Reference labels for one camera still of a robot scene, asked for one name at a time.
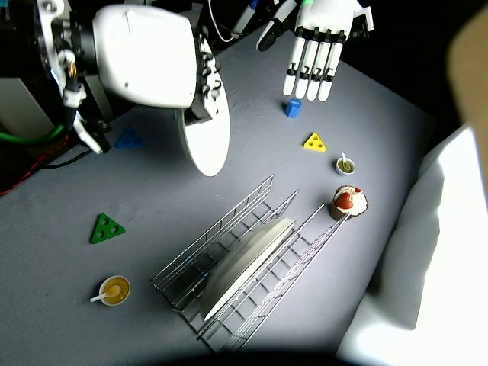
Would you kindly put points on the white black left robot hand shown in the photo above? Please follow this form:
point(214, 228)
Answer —
point(324, 15)

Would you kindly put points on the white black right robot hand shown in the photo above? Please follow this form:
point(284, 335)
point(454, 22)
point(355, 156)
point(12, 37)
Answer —
point(145, 57)

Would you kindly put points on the white plate with grey print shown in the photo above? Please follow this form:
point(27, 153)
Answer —
point(236, 274)
point(206, 152)

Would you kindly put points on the blue triangle block three holes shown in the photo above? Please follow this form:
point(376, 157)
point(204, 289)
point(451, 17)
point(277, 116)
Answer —
point(129, 144)

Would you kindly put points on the blue hexagonal block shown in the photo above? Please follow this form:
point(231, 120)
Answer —
point(293, 110)

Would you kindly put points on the white cabinet panel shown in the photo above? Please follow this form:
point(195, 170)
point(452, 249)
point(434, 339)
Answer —
point(26, 106)

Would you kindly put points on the yellow triangle block three holes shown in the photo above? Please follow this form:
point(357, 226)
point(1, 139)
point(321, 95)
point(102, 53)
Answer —
point(314, 148)

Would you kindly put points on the small white spoon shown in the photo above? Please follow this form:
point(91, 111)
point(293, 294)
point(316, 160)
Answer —
point(343, 157)

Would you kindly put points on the tan blurred foreground object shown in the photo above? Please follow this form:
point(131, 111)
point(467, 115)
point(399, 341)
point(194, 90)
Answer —
point(472, 68)

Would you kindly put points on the small bowl with green sauce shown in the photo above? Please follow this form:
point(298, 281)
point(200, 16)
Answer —
point(346, 172)

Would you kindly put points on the green triangle block three holes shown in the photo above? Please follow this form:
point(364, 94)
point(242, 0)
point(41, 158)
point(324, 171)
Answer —
point(100, 238)

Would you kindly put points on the cupcake with cream and strawberry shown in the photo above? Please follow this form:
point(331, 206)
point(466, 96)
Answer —
point(343, 213)

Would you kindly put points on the white bowl with yellow food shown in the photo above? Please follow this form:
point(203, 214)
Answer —
point(124, 295)

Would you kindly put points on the white plastic spoon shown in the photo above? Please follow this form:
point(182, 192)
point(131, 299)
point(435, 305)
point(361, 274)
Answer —
point(97, 298)

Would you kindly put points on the white blurred foreground object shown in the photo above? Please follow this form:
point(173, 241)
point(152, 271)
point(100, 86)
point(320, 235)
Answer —
point(438, 248)

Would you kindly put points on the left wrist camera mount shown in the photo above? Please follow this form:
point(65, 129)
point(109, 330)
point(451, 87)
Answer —
point(368, 21)

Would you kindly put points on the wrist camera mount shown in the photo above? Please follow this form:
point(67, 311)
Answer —
point(85, 135)
point(368, 21)

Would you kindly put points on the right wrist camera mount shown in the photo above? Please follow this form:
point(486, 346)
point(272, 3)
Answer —
point(85, 135)

